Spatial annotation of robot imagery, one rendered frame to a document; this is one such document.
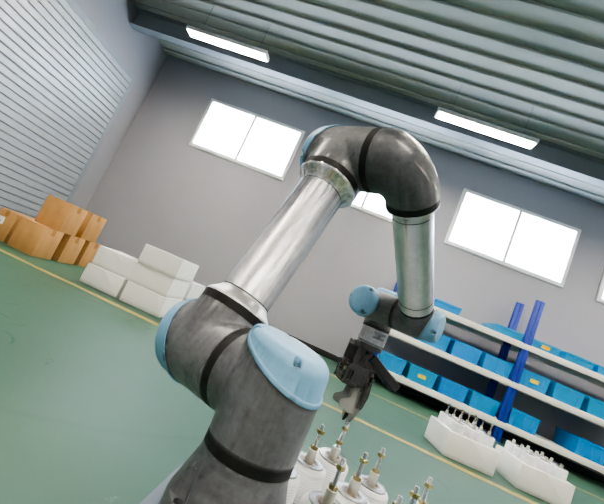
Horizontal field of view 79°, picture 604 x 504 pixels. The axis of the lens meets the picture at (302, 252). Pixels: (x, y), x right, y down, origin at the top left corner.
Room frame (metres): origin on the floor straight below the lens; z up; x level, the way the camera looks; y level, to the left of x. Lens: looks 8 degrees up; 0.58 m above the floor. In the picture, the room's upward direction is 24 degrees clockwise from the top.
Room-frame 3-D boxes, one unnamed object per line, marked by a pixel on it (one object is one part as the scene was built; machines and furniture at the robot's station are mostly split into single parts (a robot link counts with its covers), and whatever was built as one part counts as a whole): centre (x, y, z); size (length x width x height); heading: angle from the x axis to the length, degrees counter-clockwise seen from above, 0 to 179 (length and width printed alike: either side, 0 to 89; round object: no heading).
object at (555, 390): (5.02, -3.98, 0.90); 0.50 x 0.38 x 0.21; 171
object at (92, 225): (4.20, 2.40, 0.45); 0.30 x 0.24 x 0.30; 79
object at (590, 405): (4.95, -4.41, 0.90); 0.50 x 0.38 x 0.21; 172
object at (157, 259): (3.48, 1.09, 0.45); 0.39 x 0.39 x 0.18; 82
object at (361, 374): (1.00, -0.26, 0.50); 0.09 x 0.08 x 0.12; 102
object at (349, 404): (0.99, -0.27, 0.39); 0.06 x 0.03 x 0.09; 102
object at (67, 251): (4.02, 2.40, 0.15); 0.30 x 0.24 x 0.30; 82
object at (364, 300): (0.91, -0.22, 0.65); 0.11 x 0.11 x 0.08; 53
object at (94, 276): (3.54, 1.51, 0.09); 0.39 x 0.39 x 0.18; 82
